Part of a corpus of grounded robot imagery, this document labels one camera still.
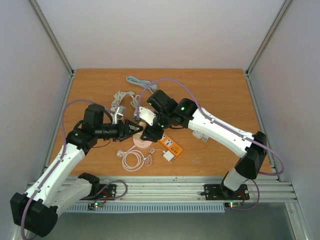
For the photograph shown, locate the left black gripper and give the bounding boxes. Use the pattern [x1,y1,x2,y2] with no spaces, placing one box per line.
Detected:
[96,119,144,142]

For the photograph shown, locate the orange power strip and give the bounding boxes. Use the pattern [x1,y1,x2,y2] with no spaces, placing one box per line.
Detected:
[159,134,183,157]

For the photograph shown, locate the white USB charger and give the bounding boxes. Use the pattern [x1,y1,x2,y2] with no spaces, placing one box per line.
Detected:
[163,151,175,162]

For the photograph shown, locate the small white grey adapter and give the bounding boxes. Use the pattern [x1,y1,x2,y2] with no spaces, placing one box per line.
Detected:
[201,135,209,143]

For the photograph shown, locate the beige cube socket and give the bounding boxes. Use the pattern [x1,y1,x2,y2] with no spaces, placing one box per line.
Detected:
[138,122,147,129]

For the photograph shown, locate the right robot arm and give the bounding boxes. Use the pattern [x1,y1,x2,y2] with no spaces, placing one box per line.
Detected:
[135,90,267,200]

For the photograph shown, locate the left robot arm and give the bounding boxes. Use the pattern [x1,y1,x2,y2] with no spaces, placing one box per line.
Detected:
[10,103,143,240]

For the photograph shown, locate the white square plug adapter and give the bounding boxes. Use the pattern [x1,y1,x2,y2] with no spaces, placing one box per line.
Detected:
[192,130,204,139]

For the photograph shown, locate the pink round power socket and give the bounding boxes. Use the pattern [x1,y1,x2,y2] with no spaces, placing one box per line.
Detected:
[132,134,152,150]

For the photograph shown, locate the white orange-strip cable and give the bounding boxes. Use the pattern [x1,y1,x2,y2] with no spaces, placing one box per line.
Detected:
[130,94,142,118]

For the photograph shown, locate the white purple-strip cable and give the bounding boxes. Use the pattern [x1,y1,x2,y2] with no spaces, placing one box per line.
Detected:
[111,90,133,110]

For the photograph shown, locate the blue power strip cable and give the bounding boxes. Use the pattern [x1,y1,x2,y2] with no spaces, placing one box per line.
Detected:
[125,76,159,95]

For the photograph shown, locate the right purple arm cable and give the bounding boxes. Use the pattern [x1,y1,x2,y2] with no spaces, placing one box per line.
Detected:
[138,77,286,211]

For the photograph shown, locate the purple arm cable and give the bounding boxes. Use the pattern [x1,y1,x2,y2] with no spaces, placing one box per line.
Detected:
[138,77,286,211]
[20,99,113,240]

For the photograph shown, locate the aluminium rail frame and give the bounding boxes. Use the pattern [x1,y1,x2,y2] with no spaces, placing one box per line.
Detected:
[11,0,311,240]

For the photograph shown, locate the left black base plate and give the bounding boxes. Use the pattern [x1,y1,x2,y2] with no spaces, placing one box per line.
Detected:
[88,184,117,201]

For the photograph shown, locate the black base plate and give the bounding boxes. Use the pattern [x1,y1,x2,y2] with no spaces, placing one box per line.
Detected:
[88,184,117,201]
[200,184,250,201]

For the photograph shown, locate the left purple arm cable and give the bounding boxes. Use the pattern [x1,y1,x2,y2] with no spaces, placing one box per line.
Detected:
[20,99,113,240]

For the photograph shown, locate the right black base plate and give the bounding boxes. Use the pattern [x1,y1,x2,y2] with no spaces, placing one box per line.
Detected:
[200,184,250,201]

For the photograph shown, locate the blue slotted cable duct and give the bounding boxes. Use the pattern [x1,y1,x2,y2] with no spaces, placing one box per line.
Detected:
[66,202,225,214]

